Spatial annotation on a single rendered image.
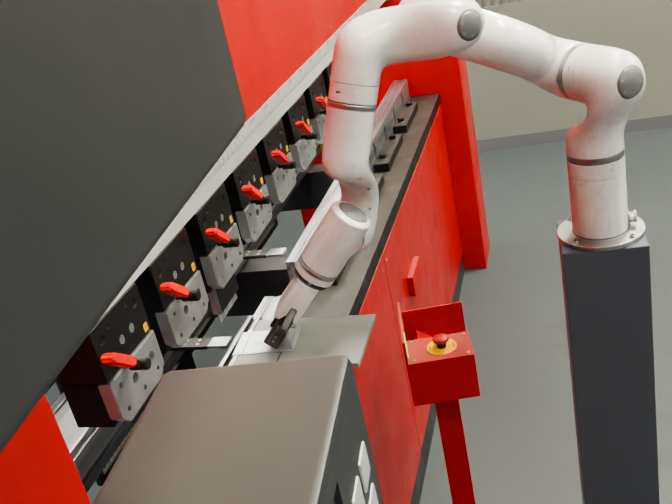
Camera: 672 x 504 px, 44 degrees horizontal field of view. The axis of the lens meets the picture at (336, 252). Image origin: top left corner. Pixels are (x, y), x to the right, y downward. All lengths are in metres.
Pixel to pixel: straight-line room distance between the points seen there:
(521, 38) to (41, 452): 1.19
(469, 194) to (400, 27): 2.39
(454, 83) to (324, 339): 2.15
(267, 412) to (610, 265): 1.49
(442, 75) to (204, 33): 3.31
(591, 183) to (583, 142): 0.09
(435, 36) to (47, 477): 1.01
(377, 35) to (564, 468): 1.73
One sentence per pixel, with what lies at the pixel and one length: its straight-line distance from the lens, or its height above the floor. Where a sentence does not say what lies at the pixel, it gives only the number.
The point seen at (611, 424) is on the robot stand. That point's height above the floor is 0.53.
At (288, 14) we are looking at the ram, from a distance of 2.16.
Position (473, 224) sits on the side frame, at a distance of 3.90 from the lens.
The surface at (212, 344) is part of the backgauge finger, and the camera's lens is 1.77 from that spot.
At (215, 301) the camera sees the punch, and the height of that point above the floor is 1.13.
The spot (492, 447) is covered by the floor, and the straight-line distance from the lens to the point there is 2.92.
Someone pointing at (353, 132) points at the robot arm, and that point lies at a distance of 1.50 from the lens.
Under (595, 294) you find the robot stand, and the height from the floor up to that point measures 0.89.
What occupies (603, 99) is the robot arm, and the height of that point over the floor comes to 1.34.
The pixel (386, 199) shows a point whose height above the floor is 0.87.
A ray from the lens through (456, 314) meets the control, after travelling 2.13.
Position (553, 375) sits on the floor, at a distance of 3.22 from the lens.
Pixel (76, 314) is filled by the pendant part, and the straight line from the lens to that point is 0.24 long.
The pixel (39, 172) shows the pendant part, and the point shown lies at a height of 1.80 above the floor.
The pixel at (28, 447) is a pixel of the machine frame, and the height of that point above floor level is 1.47.
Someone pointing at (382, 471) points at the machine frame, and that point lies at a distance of 2.28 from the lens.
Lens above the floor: 1.86
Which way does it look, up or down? 25 degrees down
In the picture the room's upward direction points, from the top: 12 degrees counter-clockwise
